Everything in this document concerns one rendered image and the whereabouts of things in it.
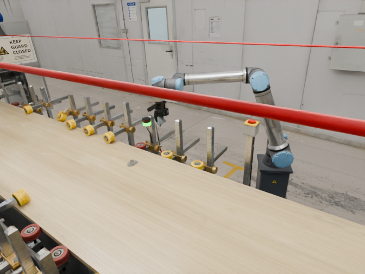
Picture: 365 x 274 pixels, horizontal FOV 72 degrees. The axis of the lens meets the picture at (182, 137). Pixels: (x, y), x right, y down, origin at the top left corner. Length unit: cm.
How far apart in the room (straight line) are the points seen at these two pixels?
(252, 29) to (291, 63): 78
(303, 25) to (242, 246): 327
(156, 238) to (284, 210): 63
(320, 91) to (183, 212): 312
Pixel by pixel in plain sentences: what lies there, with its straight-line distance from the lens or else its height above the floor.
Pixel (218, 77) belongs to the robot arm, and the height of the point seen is 135.
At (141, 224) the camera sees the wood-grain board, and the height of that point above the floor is 90.
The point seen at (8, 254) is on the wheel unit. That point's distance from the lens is 150.
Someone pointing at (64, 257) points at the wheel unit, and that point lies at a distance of 127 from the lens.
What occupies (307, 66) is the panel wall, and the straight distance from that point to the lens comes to 402.
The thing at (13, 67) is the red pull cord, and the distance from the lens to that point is 37.
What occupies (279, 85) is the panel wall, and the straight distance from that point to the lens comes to 418.
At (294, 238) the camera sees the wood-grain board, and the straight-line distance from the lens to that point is 126.
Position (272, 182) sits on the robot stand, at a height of 47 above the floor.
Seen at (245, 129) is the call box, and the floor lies 119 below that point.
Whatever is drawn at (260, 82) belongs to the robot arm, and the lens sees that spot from 174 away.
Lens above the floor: 180
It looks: 27 degrees down
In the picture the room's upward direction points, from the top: 3 degrees counter-clockwise
